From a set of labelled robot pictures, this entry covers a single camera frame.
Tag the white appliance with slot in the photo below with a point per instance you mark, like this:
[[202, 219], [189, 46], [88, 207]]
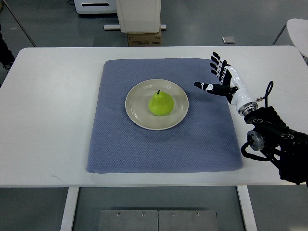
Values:
[[95, 6]]

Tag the white chair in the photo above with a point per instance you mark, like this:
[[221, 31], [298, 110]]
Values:
[[298, 33]]

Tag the green pear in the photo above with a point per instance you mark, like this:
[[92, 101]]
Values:
[[161, 103]]

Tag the blue textured mat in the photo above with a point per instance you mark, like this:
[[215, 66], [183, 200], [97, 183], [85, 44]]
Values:
[[204, 141]]

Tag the white table frame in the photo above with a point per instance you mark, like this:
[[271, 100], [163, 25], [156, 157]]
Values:
[[242, 191]]

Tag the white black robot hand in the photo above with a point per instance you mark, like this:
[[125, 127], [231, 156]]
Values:
[[230, 86]]

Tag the grey metal floor plate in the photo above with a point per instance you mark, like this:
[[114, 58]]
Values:
[[158, 220]]

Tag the cream ceramic plate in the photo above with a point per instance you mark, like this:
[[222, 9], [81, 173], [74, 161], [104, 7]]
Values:
[[137, 100]]

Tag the dark clothed person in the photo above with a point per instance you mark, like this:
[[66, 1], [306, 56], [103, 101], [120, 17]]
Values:
[[6, 57]]

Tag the thin dark pole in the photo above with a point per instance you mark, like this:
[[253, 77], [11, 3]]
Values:
[[19, 23]]

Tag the cardboard box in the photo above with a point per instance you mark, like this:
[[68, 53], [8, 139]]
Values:
[[145, 39]]

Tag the small grey floor plate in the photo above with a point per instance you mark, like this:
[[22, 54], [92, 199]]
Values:
[[228, 40]]

